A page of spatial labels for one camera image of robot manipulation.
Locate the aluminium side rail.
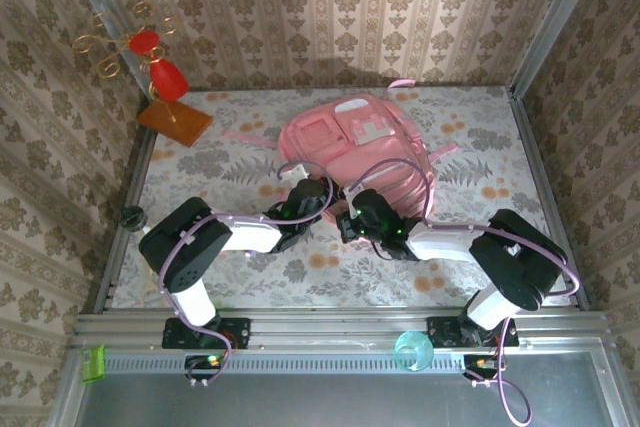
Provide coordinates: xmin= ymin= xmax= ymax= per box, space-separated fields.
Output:
xmin=508 ymin=91 xmax=592 ymax=312
xmin=93 ymin=121 xmax=157 ymax=313

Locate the red oval ornament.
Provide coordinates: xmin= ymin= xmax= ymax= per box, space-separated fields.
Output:
xmin=127 ymin=30 xmax=162 ymax=56

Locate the small black electronics board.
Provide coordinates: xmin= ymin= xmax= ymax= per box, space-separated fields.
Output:
xmin=183 ymin=354 xmax=232 ymax=389
xmin=462 ymin=354 xmax=507 ymax=389

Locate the floral printed table sheet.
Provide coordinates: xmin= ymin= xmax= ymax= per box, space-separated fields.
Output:
xmin=110 ymin=85 xmax=574 ymax=309

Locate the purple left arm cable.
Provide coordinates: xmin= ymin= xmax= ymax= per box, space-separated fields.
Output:
xmin=158 ymin=161 xmax=335 ymax=389

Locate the grey metal shelf plate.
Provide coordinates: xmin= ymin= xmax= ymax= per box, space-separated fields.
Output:
xmin=73 ymin=371 xmax=626 ymax=427

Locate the red cone ornament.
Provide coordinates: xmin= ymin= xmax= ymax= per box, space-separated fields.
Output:
xmin=148 ymin=59 xmax=190 ymax=102

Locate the grey slotted cable duct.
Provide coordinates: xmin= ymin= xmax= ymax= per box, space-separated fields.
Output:
xmin=82 ymin=352 xmax=604 ymax=374

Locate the gold wire stand wooden base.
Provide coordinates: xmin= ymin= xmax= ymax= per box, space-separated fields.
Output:
xmin=72 ymin=0 xmax=215 ymax=149

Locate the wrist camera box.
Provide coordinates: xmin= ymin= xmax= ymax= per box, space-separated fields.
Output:
xmin=277 ymin=160 xmax=326 ymax=203
xmin=347 ymin=184 xmax=396 ymax=228

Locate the pink student backpack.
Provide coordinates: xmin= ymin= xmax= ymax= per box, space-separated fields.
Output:
xmin=219 ymin=77 xmax=459 ymax=228

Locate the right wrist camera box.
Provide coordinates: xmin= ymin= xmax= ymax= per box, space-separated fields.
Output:
xmin=347 ymin=184 xmax=396 ymax=228

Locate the aluminium front rail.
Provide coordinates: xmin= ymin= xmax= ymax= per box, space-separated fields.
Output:
xmin=69 ymin=307 xmax=615 ymax=354

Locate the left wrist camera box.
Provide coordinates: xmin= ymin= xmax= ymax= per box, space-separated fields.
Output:
xmin=277 ymin=160 xmax=326 ymax=203

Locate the teal plastic cup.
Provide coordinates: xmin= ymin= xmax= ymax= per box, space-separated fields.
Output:
xmin=393 ymin=329 xmax=435 ymax=374

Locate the small bottle black cap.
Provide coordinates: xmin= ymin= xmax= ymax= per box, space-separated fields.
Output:
xmin=122 ymin=205 xmax=149 ymax=233

